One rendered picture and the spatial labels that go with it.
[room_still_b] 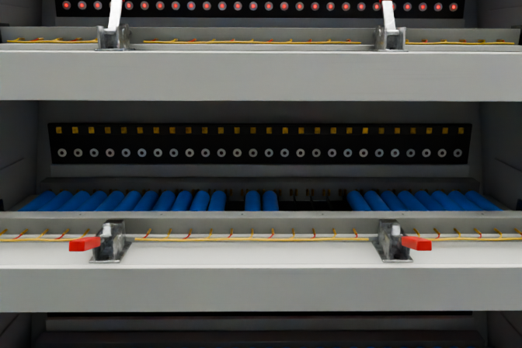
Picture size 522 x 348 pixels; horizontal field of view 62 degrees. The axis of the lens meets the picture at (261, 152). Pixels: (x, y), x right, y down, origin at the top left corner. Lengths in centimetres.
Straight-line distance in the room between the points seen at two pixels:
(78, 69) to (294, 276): 27
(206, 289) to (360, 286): 14
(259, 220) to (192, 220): 7
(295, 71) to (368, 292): 21
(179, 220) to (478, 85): 32
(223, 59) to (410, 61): 17
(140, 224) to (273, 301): 15
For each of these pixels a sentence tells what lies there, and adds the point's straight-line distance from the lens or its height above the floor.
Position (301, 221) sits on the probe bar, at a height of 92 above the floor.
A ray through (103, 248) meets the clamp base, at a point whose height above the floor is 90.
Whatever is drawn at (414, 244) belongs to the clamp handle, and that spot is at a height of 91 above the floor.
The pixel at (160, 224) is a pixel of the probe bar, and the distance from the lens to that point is 45.
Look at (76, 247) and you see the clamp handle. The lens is 37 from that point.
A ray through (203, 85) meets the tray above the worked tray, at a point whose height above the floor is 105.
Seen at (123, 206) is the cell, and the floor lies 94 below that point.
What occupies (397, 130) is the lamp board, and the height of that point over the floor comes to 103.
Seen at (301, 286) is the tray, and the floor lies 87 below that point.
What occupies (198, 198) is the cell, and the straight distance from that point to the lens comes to 51.
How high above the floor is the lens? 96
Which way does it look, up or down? 4 degrees up
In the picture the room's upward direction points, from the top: straight up
